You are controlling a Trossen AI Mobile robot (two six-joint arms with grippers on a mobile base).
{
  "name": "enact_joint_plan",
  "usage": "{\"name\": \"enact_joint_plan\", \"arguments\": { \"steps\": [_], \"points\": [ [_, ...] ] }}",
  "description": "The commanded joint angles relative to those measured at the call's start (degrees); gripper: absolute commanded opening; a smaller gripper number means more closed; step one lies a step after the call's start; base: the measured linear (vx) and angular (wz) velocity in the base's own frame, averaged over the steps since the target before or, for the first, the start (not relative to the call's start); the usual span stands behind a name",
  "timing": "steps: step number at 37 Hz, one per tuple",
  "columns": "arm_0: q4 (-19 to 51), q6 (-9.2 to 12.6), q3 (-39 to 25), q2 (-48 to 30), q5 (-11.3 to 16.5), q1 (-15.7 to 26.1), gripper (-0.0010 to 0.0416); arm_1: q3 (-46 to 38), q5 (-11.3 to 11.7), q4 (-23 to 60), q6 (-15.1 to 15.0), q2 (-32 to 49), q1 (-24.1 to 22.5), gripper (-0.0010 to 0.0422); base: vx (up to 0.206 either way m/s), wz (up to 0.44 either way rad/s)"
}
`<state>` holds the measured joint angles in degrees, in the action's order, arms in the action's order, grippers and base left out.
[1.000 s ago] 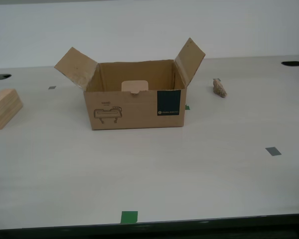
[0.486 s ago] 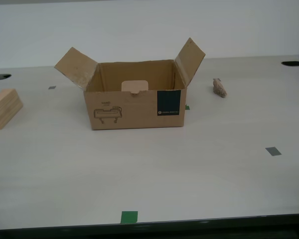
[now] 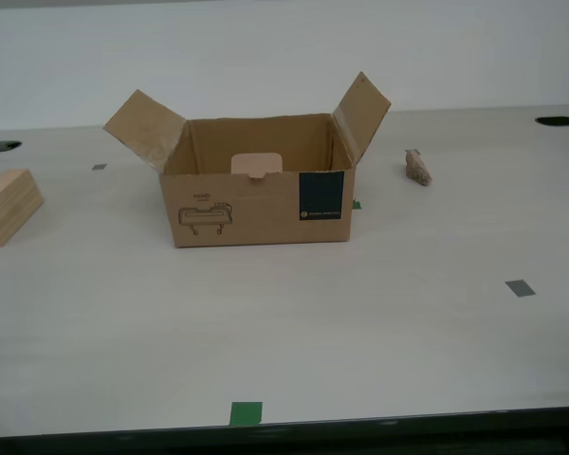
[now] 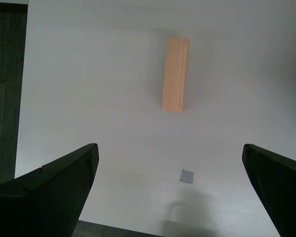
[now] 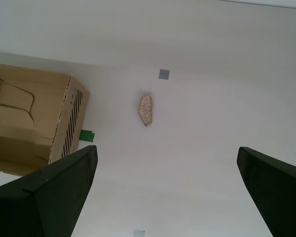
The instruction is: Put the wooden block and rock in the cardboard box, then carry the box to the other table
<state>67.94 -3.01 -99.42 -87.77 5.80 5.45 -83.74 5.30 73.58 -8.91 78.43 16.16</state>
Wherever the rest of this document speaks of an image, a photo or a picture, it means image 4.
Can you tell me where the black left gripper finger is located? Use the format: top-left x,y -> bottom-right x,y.
0,143 -> 100,237
241,144 -> 296,237

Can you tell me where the light wooden block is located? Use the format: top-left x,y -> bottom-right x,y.
161,37 -> 190,113

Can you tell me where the grey tape square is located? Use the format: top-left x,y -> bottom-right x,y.
179,169 -> 195,185

